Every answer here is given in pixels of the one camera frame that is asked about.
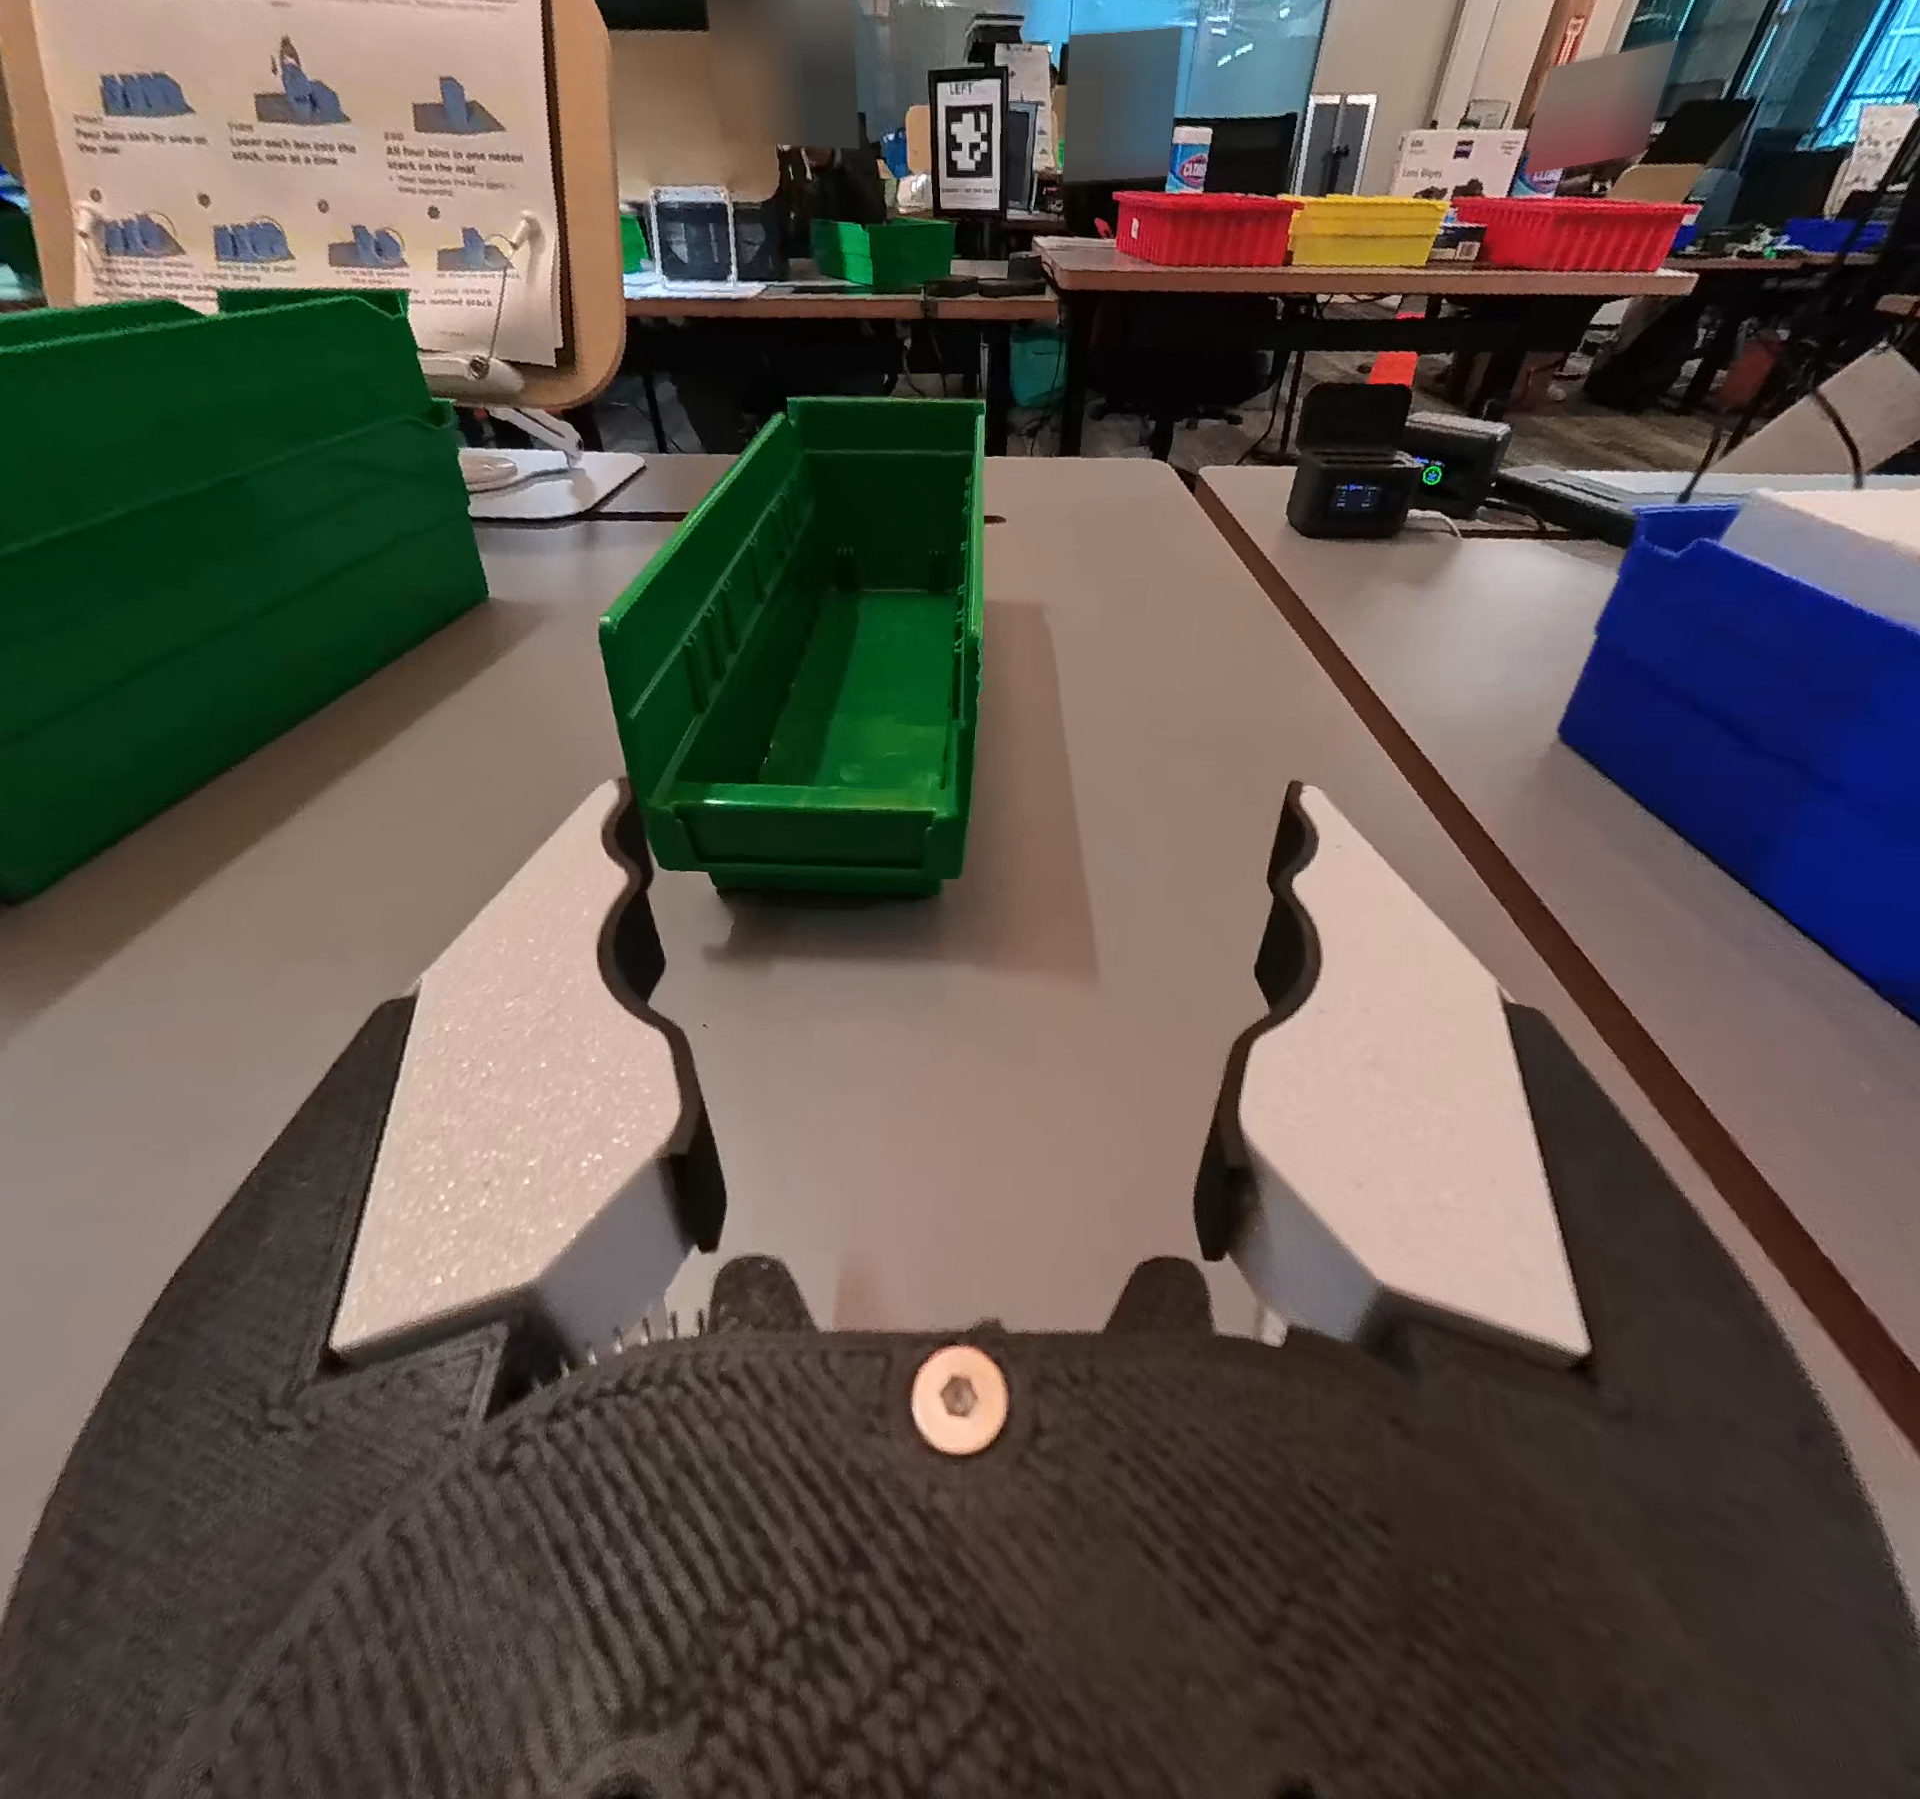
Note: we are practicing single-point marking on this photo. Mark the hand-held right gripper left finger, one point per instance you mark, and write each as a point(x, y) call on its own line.
point(497, 1140)

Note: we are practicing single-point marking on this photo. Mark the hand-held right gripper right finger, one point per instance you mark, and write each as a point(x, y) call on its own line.
point(1411, 1140)

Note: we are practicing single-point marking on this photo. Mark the blue plastic bin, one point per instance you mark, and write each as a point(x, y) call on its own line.
point(1803, 691)
point(1713, 810)

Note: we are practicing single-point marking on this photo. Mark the black charger box with display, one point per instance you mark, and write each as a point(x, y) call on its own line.
point(1351, 497)

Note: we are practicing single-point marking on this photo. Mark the black flat device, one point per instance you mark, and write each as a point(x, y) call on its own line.
point(1591, 504)

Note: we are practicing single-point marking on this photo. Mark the black device with green light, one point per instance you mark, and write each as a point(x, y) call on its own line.
point(1463, 458)

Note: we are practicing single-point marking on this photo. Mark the orange traffic cone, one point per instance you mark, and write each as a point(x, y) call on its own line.
point(1393, 367)

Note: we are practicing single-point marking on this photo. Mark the black office chair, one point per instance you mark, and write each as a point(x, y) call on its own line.
point(1154, 358)

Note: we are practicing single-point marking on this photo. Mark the wooden-top table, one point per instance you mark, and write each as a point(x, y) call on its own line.
point(752, 305)
point(1351, 278)

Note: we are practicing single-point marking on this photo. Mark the yellow plastic bin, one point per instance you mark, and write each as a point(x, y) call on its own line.
point(1367, 233)

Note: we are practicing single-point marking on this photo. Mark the red plastic bin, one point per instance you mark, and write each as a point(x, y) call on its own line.
point(1203, 233)
point(1574, 233)

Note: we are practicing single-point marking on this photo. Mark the instruction sheet on stand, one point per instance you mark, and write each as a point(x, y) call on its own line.
point(588, 151)

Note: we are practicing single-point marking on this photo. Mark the printed instruction sheet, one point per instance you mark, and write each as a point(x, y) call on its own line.
point(273, 151)

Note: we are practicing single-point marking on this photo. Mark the grey monitor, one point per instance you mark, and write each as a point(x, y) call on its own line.
point(1595, 115)

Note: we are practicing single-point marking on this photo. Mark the printed tag sign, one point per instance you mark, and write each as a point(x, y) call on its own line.
point(969, 151)

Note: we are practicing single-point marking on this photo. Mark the clear box white frame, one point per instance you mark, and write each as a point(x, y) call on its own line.
point(692, 240)

